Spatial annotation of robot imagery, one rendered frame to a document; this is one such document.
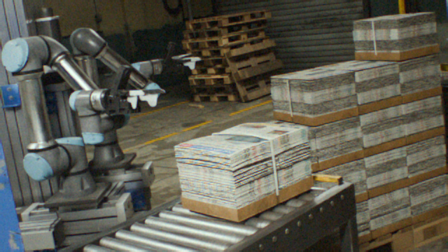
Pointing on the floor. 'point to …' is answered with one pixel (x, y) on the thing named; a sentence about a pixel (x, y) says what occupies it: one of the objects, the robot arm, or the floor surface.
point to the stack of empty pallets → (205, 33)
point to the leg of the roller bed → (349, 236)
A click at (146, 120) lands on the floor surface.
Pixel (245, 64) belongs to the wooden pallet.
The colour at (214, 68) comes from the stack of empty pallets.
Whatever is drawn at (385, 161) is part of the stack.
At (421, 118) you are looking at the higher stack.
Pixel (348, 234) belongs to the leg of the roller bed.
